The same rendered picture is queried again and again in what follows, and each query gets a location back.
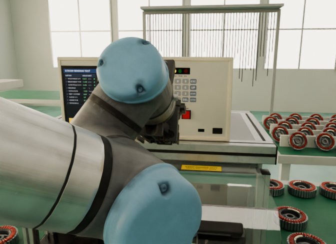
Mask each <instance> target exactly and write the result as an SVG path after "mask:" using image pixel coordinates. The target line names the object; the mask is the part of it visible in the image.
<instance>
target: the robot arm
mask: <svg viewBox="0 0 336 244"><path fill-rule="evenodd" d="M175 71H176V66H175V61H174V60H173V59H163V57H162V55H161V54H160V52H159V51H158V50H157V48H156V47H155V46H154V45H153V44H152V43H150V42H149V41H148V40H145V39H142V38H139V37H123V38H120V39H117V40H115V41H113V42H112V43H110V44H109V45H108V46H107V47H106V48H105V49H104V50H103V51H102V53H101V54H100V56H99V59H98V63H97V69H96V74H97V78H98V81H99V84H98V85H97V86H96V87H95V89H94V90H93V91H92V94H91V95H90V96H89V98H88V99H87V101H86V102H85V103H84V105H83V106H82V107H81V109H80V110H79V111H78V112H77V114H76V115H75V116H74V118H73V119H72V120H71V122H70V123H69V122H66V121H63V120H61V119H58V118H55V117H53V116H50V115H48V114H45V113H42V112H40V111H37V110H34V109H32V108H29V107H26V106H24V105H21V104H19V103H16V102H13V101H11V100H8V99H5V98H3V97H0V224H1V225H8V226H15V227H22V228H28V229H35V230H42V231H49V232H55V233H62V234H71V235H76V236H82V237H89V238H96V239H101V240H103V241H104V244H192V242H193V238H194V237H195V236H196V235H197V231H198V230H199V227H200V224H201V220H202V204H201V199H200V196H199V194H198V192H197V190H196V189H195V187H194V186H193V185H192V184H191V183H190V182H189V181H187V180H186V179H185V178H184V177H183V176H181V174H180V172H179V171H178V169H177V168H176V167H174V166H173V165H171V164H169V163H165V162H163V161H162V160H161V159H159V158H158V157H156V156H155V155H154V154H152V153H151V152H150V151H148V150H147V149H146V148H144V147H143V146H141V145H140V144H139V143H138V142H136V141H135V139H136V138H137V140H138V141H140V142H141V143H143V144H144V143H145V140H146V141H147V142H148V143H149V144H152V143H154V144H158V145H172V144H177V145H179V139H180V133H179V124H178V123H179V120H180V118H181V115H186V106H185V103H181V100H180V99H179V96H178V95H177V94H174V91H173V87H172V86H173V81H174V76H175ZM141 136H142V137H141Z"/></svg>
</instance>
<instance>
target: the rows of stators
mask: <svg viewBox="0 0 336 244"><path fill-rule="evenodd" d="M284 189H285V185H284V184H283V183H282V182H280V181H279V180H275V179H271V178H270V185H269V191H270V193H271V195H272V196H281V195H282V194H284ZM287 191H288V192H289V193H290V194H292V195H294V196H297V197H299V198H300V197H301V198H306V199H307V198H313V197H315V196H316V194H317V187H316V186H315V185H314V184H312V183H310V182H308V181H304V180H303V181H302V180H291V181H289V182H288V185H287ZM319 192H320V193H321V194H322V195H323V196H325V197H327V198H330V199H331V198H332V199H335V200H336V182H332V181H325V182H321V183H320V184H319Z"/></svg>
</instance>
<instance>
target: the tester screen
mask: <svg viewBox="0 0 336 244"><path fill-rule="evenodd" d="M63 74H64V87H65V100H66V113H67V122H68V123H70V121H69V118H74V117H75V115H76V114H77V113H78V111H79V110H80V108H79V107H82V106H83V105H84V103H85V102H86V101H87V99H88V98H89V96H90V95H91V94H92V92H93V90H94V89H95V88H96V86H97V85H98V84H99V80H98V77H97V69H63Z"/></svg>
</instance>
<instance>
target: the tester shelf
mask: <svg viewBox="0 0 336 244"><path fill-rule="evenodd" d="M135 141H136V142H137V143H139V144H140V145H141V146H143V147H144V148H145V149H147V150H148V151H149V152H151V153H152V154H154V155H155V156H156V157H158V158H159V159H160V160H179V161H201V162H223V163H245V164H267V165H277V155H278V146H277V145H276V144H275V142H274V141H273V140H272V139H271V138H270V136H269V135H268V134H267V132H266V131H265V130H264V128H263V127H262V126H261V125H260V123H259V122H258V121H257V119H256V118H255V117H254V115H253V114H252V113H251V111H237V110H231V120H230V141H210V140H183V139H179V145H177V144H176V143H174V144H173V143H172V145H160V144H157V143H149V142H147V141H146V140H144V143H141V142H140V141H138V140H137V138H136V139H135Z"/></svg>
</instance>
